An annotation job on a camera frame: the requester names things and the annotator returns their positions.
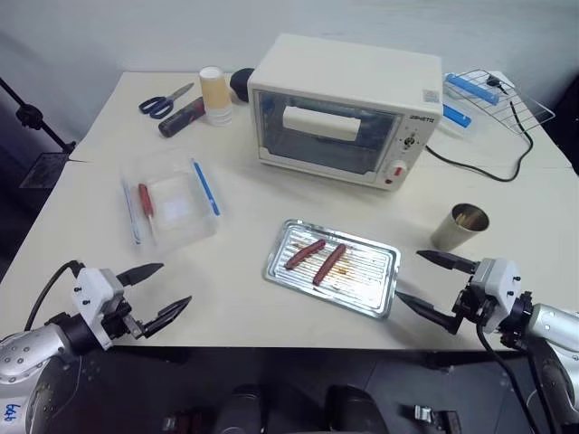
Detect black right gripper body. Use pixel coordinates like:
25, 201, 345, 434
451, 280, 499, 335

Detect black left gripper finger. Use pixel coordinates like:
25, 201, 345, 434
116, 262, 165, 288
140, 295, 194, 339

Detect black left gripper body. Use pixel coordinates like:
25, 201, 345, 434
100, 292, 148, 341

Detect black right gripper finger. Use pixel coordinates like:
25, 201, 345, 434
415, 249, 479, 274
394, 291, 463, 336

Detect metal cup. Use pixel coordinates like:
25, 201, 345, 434
430, 203, 491, 251

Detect clear container with blue clips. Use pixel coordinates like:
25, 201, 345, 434
119, 147, 223, 250
441, 71, 558, 137

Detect silver metal baking tray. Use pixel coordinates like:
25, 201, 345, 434
261, 218, 403, 321

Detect brown sausage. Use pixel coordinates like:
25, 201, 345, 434
311, 243, 348, 287
283, 239, 327, 271

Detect dark rounded shape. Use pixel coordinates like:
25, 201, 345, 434
324, 383, 391, 434
215, 383, 264, 434

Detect black and red tool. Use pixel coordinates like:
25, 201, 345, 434
157, 95, 207, 137

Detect stack of paper cups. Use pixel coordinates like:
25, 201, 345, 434
199, 66, 234, 127

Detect black tripod stand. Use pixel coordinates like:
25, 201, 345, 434
0, 75, 79, 189

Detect black round object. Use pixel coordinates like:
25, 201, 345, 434
228, 67, 257, 105

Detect white toaster oven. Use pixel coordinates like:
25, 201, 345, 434
246, 33, 444, 192

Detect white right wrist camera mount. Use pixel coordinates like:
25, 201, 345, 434
470, 257, 523, 332

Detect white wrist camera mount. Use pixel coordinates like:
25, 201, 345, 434
470, 257, 523, 332
71, 267, 126, 352

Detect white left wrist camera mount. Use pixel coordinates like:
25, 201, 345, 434
71, 267, 126, 352

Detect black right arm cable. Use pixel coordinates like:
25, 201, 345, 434
474, 311, 542, 434

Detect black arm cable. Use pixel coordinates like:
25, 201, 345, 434
474, 311, 542, 434
23, 259, 87, 334

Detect red handled screwdriver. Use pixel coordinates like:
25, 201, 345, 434
137, 182, 159, 246

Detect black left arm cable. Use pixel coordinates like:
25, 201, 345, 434
23, 259, 87, 334

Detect black oven power cable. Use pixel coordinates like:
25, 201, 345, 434
423, 74, 536, 184

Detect small silver metal bracket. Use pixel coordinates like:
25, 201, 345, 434
413, 404, 460, 429

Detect metal wire oven rack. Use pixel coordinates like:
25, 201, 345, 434
445, 67, 557, 133

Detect blue handled scissors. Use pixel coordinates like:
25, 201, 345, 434
138, 82, 195, 120

